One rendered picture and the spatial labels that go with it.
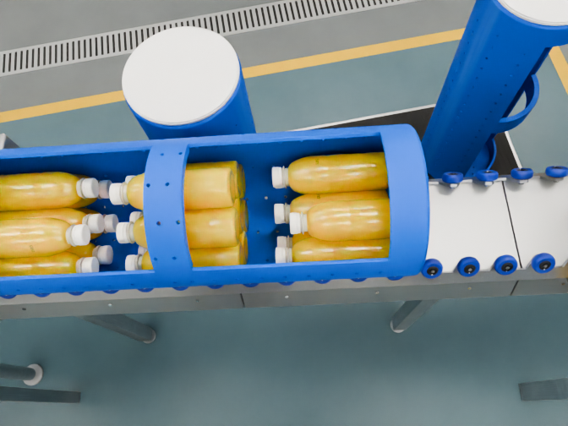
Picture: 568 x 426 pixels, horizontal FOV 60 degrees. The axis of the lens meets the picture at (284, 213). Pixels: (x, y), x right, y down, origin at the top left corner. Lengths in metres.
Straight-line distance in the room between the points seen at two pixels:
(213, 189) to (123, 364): 1.35
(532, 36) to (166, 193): 0.95
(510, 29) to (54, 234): 1.12
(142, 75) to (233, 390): 1.23
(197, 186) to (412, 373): 1.34
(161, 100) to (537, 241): 0.88
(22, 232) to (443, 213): 0.85
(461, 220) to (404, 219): 0.35
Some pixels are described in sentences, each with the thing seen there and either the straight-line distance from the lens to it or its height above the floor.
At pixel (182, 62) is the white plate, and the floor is 1.04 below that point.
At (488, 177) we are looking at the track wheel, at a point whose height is 0.98.
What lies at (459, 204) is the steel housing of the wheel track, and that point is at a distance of 1.17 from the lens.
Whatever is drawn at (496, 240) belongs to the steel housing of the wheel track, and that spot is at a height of 0.93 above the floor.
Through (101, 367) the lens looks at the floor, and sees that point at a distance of 2.14.
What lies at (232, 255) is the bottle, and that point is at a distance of 0.91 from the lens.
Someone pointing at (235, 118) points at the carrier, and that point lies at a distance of 1.22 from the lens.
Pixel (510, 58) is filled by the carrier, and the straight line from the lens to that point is 1.44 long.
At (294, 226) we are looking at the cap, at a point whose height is 1.14.
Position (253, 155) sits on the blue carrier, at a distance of 1.03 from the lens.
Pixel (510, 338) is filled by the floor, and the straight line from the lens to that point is 2.11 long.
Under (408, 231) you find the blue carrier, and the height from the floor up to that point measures 1.19.
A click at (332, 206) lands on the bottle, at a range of 0.87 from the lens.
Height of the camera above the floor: 1.96
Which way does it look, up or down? 68 degrees down
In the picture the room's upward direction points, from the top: 10 degrees counter-clockwise
